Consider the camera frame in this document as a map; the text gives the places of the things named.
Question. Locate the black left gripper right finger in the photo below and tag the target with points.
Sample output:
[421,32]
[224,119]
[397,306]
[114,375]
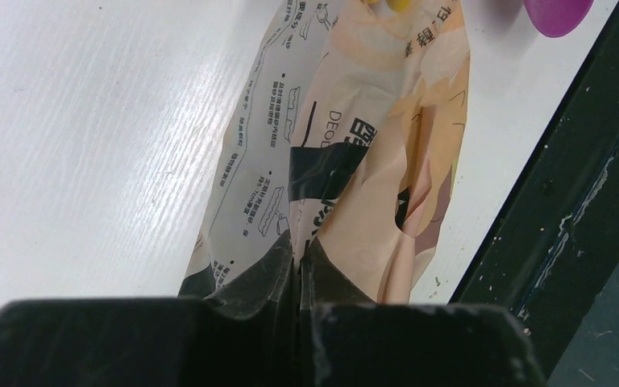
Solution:
[347,339]

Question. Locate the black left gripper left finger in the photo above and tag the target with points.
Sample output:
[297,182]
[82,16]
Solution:
[240,335]

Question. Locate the beige cat litter bag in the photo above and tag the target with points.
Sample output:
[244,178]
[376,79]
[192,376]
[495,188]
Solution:
[346,139]

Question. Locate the purple litter scoop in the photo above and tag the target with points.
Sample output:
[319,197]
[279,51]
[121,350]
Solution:
[556,18]

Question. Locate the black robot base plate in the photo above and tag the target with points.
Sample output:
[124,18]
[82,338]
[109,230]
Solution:
[555,242]

